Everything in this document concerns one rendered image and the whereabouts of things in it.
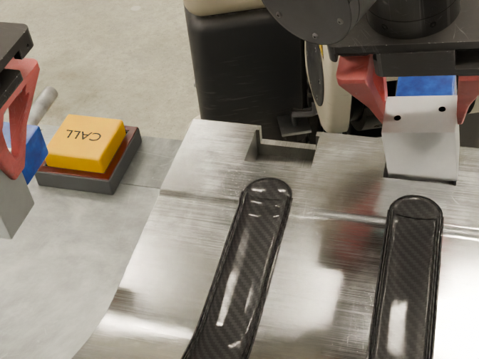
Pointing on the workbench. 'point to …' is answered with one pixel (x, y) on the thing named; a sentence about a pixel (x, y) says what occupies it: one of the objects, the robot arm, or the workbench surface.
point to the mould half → (289, 251)
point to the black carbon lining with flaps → (248, 238)
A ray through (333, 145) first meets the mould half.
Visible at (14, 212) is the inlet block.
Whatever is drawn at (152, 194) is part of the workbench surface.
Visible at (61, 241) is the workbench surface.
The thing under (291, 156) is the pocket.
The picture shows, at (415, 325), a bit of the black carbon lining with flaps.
